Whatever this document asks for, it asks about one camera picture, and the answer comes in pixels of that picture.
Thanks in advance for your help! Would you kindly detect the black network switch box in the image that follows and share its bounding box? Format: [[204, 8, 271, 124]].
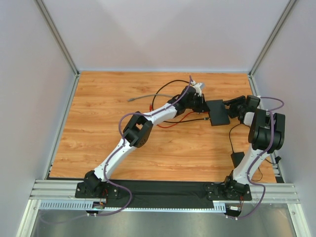
[[206, 100, 230, 126]]

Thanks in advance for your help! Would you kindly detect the thin black power cable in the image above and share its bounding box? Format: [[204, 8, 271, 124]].
[[229, 122, 263, 183]]

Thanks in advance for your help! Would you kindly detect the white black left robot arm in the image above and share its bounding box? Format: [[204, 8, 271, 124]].
[[75, 82, 205, 198]]

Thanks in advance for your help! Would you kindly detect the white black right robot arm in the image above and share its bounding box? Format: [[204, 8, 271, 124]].
[[223, 95, 285, 199]]

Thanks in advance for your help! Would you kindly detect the black power adapter brick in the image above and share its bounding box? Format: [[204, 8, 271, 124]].
[[231, 152, 245, 168]]

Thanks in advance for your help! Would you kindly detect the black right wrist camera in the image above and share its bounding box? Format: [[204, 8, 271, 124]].
[[245, 95, 261, 110]]

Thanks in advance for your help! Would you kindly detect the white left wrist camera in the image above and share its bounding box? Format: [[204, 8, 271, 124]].
[[193, 82, 205, 96]]

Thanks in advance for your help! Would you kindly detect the right aluminium frame post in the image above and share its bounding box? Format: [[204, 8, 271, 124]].
[[248, 0, 298, 77]]

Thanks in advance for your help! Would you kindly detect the aluminium frame post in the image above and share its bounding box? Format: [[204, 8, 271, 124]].
[[34, 0, 80, 76], [248, 0, 298, 77]]

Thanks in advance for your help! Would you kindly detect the thick black ethernet cable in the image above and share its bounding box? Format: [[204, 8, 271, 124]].
[[152, 79, 210, 124]]

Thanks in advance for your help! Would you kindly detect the red ethernet cable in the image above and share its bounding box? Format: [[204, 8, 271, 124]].
[[149, 103, 198, 128]]

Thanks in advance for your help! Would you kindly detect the grey ethernet cable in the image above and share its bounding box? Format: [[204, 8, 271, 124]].
[[127, 94, 173, 102]]

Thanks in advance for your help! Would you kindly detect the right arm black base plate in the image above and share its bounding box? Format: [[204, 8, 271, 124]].
[[203, 183, 252, 201]]

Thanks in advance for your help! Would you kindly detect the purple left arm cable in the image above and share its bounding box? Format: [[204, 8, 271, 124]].
[[39, 75, 196, 224]]

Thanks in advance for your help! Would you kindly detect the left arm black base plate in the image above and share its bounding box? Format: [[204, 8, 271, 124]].
[[75, 182, 124, 199]]

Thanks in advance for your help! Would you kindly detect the left aluminium frame post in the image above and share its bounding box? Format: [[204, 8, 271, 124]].
[[34, 0, 80, 76]]

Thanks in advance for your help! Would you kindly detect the slotted grey cable duct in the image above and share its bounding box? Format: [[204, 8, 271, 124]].
[[39, 200, 226, 213]]

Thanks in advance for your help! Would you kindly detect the aluminium front frame rail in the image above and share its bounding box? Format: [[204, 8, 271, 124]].
[[29, 180, 300, 204]]

